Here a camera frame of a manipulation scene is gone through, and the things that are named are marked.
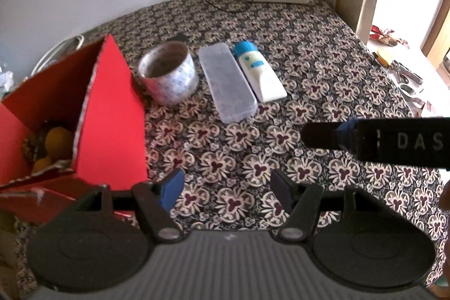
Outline floral patterned tablecloth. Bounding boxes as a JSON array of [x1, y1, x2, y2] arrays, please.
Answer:
[[0, 0, 449, 300]]

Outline white tube with blue cap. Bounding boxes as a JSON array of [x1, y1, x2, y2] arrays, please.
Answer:
[[233, 40, 288, 103]]

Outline clear plastic case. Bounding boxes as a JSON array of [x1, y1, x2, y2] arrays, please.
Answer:
[[198, 42, 258, 124]]

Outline metal scissors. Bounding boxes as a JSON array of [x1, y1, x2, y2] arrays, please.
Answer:
[[388, 60, 424, 85]]

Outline wooden door frame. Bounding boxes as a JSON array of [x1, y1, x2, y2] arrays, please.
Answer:
[[421, 1, 450, 69]]

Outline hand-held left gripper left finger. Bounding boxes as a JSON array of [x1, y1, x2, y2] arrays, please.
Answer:
[[58, 168, 186, 245]]

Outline beige cardboard box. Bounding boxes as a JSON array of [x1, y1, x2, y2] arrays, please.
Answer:
[[322, 0, 379, 46]]

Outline red cardboard box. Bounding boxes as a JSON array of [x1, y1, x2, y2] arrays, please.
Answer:
[[0, 34, 148, 220]]

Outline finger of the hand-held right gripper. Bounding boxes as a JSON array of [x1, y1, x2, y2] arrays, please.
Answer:
[[301, 119, 360, 152]]

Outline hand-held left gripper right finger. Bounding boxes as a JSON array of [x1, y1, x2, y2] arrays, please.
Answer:
[[271, 168, 392, 244]]

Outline clear tape roll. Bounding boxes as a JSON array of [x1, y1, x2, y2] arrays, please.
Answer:
[[137, 41, 200, 107]]

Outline white cable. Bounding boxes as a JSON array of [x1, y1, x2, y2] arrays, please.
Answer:
[[30, 34, 85, 76]]

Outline red ribbon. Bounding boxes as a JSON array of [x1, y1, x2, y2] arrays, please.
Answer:
[[369, 25, 410, 48]]

